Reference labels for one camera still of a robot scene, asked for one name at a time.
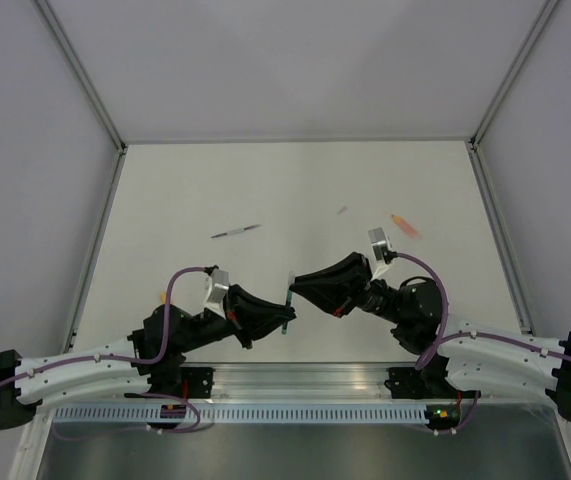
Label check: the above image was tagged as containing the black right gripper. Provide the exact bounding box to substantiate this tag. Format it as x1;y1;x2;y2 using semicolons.
288;252;404;326

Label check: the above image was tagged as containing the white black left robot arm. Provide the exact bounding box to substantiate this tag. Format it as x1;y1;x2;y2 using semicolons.
0;285;296;431

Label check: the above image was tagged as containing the right aluminium frame post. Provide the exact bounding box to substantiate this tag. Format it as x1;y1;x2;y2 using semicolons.
468;0;564;151

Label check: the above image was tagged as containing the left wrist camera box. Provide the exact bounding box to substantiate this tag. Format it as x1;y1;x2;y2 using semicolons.
203;268;230;318

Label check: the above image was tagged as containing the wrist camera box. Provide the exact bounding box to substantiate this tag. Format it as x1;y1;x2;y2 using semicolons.
368;227;396;280
203;268;230;318

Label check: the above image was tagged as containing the clear pen cap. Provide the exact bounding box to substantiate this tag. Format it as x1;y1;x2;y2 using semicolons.
287;271;296;296

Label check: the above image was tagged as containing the orange highlighter pen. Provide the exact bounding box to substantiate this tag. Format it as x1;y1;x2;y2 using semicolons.
391;214;421;239

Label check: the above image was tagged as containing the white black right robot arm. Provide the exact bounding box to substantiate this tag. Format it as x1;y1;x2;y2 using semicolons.
289;252;571;423

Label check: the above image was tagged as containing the white slotted cable duct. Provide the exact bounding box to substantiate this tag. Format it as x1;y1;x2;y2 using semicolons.
54;401;428;425

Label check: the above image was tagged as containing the left aluminium frame post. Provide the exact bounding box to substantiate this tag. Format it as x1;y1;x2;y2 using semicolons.
32;0;127;154

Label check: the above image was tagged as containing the green gel pen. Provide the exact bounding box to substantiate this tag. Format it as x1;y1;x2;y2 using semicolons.
281;290;294;335

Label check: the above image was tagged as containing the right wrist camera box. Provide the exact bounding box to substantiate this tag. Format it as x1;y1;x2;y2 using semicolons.
368;227;396;280

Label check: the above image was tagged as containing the aluminium mounting rail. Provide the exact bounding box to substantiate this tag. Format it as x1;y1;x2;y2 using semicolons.
39;362;571;401

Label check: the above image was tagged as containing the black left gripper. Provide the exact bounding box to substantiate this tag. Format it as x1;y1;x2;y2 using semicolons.
180;284;297;354

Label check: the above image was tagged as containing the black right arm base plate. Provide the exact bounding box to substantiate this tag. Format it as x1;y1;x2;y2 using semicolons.
383;367;475;400

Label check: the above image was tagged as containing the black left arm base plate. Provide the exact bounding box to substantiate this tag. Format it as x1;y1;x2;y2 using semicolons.
124;365;214;400

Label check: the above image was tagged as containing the aluminium frame post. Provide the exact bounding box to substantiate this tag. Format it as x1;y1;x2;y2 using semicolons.
32;0;127;154
468;0;564;151

